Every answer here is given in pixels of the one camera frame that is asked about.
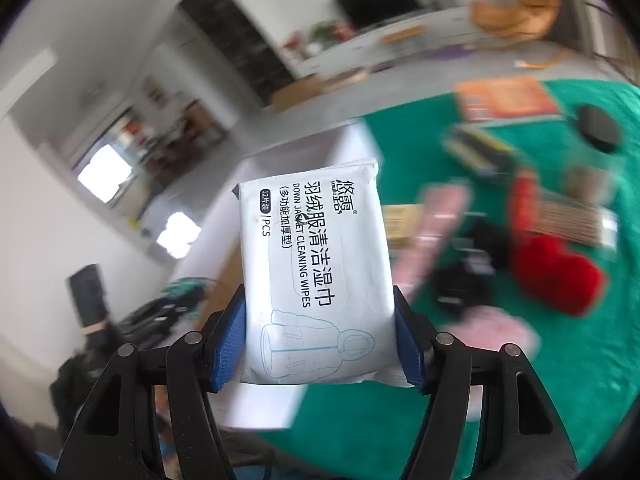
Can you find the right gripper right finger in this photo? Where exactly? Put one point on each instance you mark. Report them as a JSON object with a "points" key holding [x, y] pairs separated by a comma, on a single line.
{"points": [[521, 435]]}

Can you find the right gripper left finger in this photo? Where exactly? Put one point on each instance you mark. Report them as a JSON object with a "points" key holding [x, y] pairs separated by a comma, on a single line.
{"points": [[115, 433]]}

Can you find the red snack package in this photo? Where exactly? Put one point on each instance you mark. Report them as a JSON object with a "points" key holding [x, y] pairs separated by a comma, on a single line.
{"points": [[542, 264]]}

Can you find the white cleaning wipes pack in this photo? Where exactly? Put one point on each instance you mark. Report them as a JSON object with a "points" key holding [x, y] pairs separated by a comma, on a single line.
{"points": [[317, 279]]}

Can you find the pink soft cloth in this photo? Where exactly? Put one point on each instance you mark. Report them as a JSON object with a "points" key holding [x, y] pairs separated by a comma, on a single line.
{"points": [[490, 328]]}

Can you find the black lace pouch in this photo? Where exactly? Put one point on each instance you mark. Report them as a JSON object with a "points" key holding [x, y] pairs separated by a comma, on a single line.
{"points": [[457, 289], [483, 250]]}

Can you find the green tablecloth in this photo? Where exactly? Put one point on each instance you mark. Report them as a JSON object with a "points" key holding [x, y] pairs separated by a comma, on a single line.
{"points": [[570, 413]]}

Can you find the cotton swab bag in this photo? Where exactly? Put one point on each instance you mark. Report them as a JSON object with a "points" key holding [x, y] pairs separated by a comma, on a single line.
{"points": [[577, 222]]}

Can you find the pink patterned package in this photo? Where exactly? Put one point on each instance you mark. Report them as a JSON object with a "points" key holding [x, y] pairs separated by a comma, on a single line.
{"points": [[441, 211]]}

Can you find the brown cardboard box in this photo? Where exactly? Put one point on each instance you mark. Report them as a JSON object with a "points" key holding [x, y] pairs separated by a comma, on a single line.
{"points": [[401, 223]]}

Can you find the clear plastic jar black lid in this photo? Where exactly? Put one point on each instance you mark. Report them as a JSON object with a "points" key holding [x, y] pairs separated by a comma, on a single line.
{"points": [[590, 177]]}

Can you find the striped flat box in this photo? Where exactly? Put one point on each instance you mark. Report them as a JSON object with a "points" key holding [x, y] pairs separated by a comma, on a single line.
{"points": [[479, 151]]}

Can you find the orange book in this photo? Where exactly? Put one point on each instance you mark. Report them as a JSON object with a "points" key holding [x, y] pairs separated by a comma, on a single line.
{"points": [[504, 101]]}

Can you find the white TV cabinet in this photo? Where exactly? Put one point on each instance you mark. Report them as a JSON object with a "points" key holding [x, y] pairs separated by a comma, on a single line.
{"points": [[415, 36]]}

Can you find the orange lounge chair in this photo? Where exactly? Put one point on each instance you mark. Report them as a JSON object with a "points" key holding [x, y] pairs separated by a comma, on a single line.
{"points": [[524, 21]]}

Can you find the red flower plant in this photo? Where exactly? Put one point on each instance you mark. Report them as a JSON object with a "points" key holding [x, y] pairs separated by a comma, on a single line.
{"points": [[327, 33]]}

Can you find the black television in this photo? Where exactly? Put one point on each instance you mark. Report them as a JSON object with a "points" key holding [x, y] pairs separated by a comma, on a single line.
{"points": [[367, 13]]}

